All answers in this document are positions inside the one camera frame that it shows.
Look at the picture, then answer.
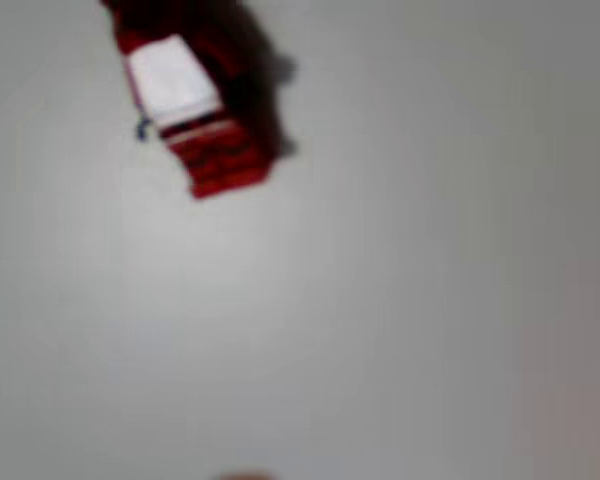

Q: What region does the small red toy figure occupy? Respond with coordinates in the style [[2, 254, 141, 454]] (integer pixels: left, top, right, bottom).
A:
[[97, 0, 287, 202]]

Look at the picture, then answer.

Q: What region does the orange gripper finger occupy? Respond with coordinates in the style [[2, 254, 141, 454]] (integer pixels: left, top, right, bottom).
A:
[[519, 249, 600, 480]]

